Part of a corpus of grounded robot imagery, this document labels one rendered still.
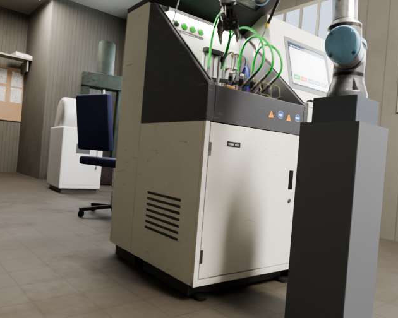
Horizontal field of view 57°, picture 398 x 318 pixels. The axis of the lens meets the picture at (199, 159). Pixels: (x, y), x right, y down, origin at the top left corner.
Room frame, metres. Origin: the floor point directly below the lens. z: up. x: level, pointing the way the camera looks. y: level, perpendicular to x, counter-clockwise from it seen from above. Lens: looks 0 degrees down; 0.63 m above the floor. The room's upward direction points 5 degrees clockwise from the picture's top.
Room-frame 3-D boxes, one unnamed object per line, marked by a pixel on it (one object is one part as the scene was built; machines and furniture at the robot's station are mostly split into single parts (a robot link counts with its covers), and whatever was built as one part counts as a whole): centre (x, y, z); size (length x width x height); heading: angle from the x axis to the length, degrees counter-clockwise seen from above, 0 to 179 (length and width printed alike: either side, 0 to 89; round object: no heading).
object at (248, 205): (1.78, -0.29, 0.44); 0.65 x 0.02 x 0.68; 128
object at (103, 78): (6.66, 1.83, 1.28); 0.87 x 0.67 x 2.56; 131
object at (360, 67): (1.43, -0.55, 1.07); 0.13 x 0.12 x 0.14; 150
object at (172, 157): (2.00, -0.12, 0.39); 0.70 x 0.58 x 0.79; 128
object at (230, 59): (2.33, -0.17, 1.20); 0.13 x 0.03 x 0.31; 128
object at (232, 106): (1.79, -0.28, 0.87); 0.62 x 0.04 x 0.16; 128
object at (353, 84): (1.43, -0.56, 0.95); 0.15 x 0.15 x 0.10
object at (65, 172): (5.29, 1.79, 0.66); 0.76 x 0.61 x 1.32; 39
